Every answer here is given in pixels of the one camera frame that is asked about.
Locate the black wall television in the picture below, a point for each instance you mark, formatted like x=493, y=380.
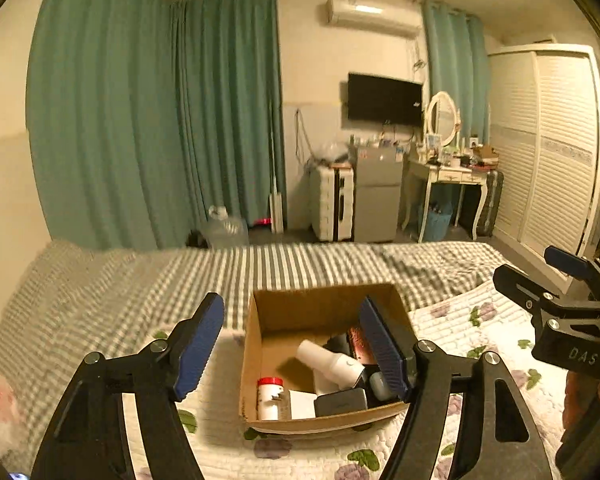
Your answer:
x=385, y=100

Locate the white plug charger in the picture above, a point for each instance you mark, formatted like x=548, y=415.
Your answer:
x=322, y=385

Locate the small grey refrigerator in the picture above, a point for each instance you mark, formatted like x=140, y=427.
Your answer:
x=378, y=179

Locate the white bottle red cap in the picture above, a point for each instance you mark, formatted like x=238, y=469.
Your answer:
x=270, y=398

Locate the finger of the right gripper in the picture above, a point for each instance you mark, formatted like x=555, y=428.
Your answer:
x=535, y=299
x=580, y=268

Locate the teal curtain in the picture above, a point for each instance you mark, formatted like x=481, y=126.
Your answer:
x=458, y=64
x=144, y=114

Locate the clear water jug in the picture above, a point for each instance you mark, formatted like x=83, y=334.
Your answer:
x=223, y=231

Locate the red rose card box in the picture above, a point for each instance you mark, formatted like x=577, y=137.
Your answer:
x=359, y=346

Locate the grey checked bed sheet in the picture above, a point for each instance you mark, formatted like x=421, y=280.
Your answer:
x=73, y=300

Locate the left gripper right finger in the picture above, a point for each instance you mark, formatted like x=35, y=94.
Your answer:
x=392, y=340

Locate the white air conditioner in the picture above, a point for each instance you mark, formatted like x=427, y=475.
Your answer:
x=394, y=20

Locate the black power adapter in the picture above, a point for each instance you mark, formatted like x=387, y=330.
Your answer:
x=340, y=402

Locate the white dressing table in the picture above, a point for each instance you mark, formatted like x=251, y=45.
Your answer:
x=471, y=190

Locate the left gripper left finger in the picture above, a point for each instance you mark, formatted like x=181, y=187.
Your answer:
x=192, y=343

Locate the light blue earbuds case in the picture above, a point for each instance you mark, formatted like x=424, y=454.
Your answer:
x=380, y=388

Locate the brown cardboard box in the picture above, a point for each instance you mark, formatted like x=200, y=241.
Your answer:
x=277, y=321

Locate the white handheld device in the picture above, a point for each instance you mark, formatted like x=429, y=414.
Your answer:
x=343, y=370

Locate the white louvred wardrobe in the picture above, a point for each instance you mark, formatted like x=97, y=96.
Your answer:
x=545, y=126

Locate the teal curtain left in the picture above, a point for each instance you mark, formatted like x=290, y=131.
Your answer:
x=144, y=114

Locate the white suitcase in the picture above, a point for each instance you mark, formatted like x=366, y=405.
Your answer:
x=332, y=203

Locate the teal curtain right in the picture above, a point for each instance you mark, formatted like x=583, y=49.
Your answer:
x=458, y=64

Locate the white vanity mirror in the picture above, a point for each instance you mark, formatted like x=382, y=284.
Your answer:
x=442, y=121

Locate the blue waste basket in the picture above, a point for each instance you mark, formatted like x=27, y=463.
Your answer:
x=438, y=220

